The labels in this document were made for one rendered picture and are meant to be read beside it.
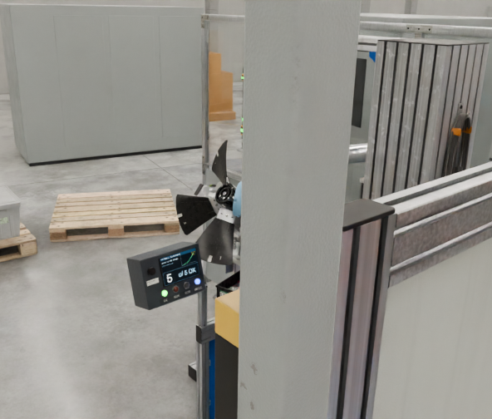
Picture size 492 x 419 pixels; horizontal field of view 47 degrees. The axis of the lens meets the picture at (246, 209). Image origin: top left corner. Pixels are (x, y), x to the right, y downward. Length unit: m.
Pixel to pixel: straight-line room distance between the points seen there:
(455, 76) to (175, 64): 6.83
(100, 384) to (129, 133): 5.28
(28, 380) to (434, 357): 3.29
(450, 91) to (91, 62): 6.63
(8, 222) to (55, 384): 2.06
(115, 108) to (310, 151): 7.95
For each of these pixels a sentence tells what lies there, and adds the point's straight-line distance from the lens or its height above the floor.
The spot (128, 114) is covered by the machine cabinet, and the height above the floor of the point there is 0.61.
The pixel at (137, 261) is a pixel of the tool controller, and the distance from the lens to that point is 2.10.
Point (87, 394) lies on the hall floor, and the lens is 3.55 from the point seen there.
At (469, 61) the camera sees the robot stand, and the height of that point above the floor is 1.97.
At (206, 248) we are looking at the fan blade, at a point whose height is 0.98.
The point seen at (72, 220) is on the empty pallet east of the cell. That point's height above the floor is 0.14.
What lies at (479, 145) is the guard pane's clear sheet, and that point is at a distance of 2.83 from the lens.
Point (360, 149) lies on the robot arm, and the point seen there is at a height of 1.59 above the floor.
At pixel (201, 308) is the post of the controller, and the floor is 0.95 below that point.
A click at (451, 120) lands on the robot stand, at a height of 1.80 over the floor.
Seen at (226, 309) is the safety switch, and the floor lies 1.93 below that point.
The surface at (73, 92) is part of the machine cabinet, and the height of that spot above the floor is 0.95.
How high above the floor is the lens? 2.13
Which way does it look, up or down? 20 degrees down
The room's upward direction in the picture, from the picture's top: 1 degrees clockwise
